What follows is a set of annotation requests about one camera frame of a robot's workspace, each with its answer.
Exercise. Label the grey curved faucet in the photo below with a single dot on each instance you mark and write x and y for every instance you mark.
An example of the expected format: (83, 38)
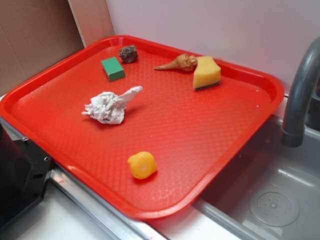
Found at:
(303, 104)

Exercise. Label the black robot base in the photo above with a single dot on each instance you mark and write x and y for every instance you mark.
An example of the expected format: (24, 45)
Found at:
(24, 173)

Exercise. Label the brown cardboard panel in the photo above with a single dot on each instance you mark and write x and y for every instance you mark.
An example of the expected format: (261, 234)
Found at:
(36, 34)

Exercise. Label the yellow sponge with dark pad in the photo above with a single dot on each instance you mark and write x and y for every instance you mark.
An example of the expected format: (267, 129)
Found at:
(207, 73)

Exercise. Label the grey plastic sink basin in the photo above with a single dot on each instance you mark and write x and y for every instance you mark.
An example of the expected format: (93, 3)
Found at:
(268, 191)

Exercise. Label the brown spiral seashell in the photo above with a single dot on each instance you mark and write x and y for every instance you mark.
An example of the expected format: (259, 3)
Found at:
(183, 62)

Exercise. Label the yellow rubber duck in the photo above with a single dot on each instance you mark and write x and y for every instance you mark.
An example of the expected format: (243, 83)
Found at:
(142, 165)

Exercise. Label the crumpled white paper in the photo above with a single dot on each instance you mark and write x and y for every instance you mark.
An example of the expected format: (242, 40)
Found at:
(108, 107)

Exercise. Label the green rectangular block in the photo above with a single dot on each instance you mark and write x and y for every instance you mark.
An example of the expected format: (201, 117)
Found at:
(113, 69)

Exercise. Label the brown grey rock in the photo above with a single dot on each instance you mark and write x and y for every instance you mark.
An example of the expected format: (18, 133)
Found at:
(128, 54)

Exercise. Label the red plastic tray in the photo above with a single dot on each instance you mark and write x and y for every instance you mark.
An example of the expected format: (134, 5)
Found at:
(192, 134)

